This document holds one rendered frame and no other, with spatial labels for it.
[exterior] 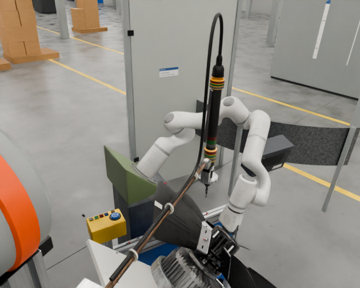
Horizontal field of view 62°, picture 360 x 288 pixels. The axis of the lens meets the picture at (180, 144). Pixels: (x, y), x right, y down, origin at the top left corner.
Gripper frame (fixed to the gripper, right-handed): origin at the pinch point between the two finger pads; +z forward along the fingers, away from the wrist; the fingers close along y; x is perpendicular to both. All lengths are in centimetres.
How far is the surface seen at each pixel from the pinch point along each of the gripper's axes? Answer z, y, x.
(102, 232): 11, -23, -51
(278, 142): -40, -26, 46
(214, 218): 12.1, -26.2, 18.8
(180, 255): -7.5, 14.0, -36.4
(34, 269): -52, 51, -94
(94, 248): -15, 12, -69
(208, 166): -44, 12, -37
